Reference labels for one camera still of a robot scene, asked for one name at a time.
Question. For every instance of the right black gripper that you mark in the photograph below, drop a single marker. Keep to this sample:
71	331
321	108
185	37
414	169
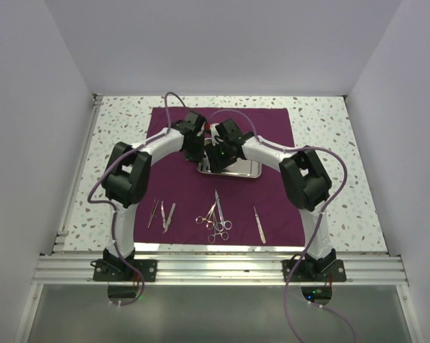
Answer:
215	163

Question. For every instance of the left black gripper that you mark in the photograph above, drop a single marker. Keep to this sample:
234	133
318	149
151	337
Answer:
199	156

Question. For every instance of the steel instrument tray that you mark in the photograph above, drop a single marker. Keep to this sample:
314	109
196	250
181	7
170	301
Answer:
241	169

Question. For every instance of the purple cloth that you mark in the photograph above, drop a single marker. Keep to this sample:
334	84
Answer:
176	180

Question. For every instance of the steel hemostat forceps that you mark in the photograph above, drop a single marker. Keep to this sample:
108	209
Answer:
207	218
217	227

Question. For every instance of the steel surgical scissors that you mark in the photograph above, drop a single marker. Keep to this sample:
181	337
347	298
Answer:
225	224

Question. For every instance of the steel forceps tweezers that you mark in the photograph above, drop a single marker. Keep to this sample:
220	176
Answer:
153	211

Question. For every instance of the curved tip steel tweezers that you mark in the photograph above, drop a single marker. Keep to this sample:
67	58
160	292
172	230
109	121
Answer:
166	218

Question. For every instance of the steel scalpel handle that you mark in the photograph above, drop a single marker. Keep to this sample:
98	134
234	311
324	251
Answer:
259	226

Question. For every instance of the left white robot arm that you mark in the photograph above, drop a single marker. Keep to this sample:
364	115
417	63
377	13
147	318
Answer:
128	174

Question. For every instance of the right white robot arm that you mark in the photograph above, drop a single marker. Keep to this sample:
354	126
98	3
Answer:
305	180

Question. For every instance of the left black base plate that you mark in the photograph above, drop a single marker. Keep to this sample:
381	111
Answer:
111	268

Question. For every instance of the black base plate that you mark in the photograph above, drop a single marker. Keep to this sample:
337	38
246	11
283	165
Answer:
326	269
111	268

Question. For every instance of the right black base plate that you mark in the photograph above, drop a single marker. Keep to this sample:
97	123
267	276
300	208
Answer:
326	269

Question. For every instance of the aluminium frame rail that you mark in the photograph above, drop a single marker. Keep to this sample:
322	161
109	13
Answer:
223	294

